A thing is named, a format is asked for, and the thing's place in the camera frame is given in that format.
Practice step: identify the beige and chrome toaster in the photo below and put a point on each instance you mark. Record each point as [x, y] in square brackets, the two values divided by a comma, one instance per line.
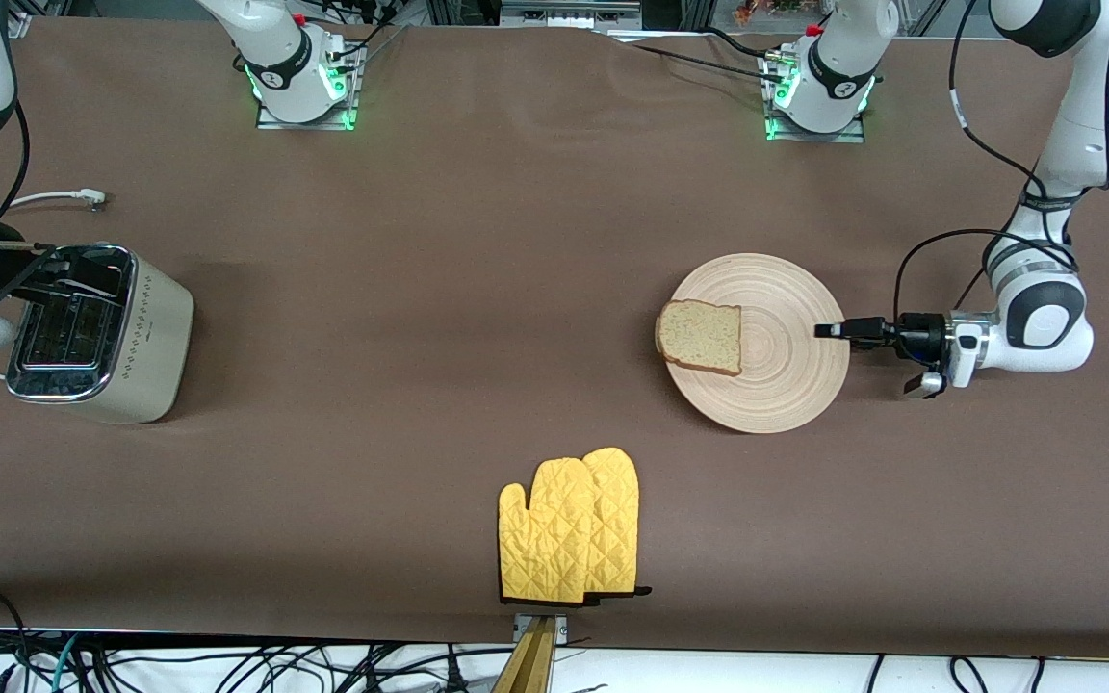
[155, 356]

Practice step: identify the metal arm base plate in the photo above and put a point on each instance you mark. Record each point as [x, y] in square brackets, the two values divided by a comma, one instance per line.
[275, 123]
[814, 137]

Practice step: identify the yellow quilted oven mitt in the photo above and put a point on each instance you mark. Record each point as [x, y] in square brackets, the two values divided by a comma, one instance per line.
[545, 539]
[617, 520]

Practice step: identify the bread slice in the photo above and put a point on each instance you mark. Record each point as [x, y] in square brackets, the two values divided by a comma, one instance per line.
[699, 337]

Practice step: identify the small silver metal bracket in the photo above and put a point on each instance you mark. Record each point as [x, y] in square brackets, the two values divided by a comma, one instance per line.
[562, 630]

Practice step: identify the aluminium frame profile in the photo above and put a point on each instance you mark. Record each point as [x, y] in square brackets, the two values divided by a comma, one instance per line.
[19, 27]

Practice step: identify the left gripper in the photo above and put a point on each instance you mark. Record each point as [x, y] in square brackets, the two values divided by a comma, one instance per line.
[920, 334]

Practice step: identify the round wooden plate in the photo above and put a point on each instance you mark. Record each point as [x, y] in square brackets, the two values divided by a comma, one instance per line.
[786, 375]

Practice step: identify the orange background object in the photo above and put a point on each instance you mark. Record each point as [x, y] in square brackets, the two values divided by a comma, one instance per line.
[766, 10]

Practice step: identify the table cover sheet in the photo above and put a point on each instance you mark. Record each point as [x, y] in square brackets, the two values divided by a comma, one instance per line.
[420, 241]

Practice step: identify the yellow wooden bar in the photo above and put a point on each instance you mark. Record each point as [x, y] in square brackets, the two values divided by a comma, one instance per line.
[528, 664]

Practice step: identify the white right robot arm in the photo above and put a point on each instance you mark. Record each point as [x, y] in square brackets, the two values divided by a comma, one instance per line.
[280, 58]

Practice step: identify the silver metal equipment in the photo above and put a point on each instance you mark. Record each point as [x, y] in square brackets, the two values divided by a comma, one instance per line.
[564, 14]

